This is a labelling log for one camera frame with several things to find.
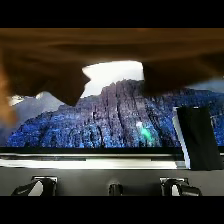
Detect brown shirt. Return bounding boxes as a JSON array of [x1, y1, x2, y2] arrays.
[[0, 28, 224, 127]]

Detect silver frame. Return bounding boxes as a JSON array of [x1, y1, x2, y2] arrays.
[[0, 151, 224, 197]]

